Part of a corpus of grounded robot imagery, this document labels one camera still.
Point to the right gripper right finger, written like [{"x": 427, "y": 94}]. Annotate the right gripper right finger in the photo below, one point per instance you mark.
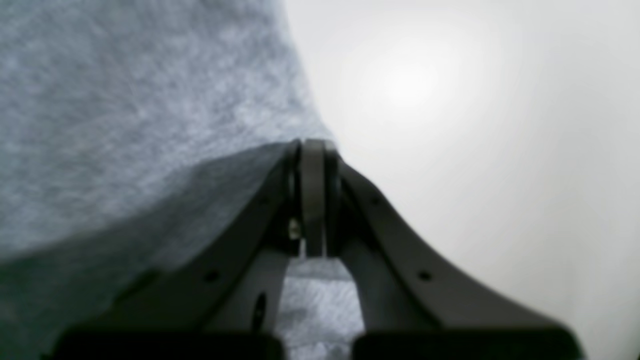
[{"x": 414, "y": 303}]

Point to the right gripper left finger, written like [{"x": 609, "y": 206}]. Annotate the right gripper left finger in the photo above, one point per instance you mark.
[{"x": 222, "y": 304}]

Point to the grey T-shirt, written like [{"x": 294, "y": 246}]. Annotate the grey T-shirt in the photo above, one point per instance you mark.
[{"x": 132, "y": 133}]

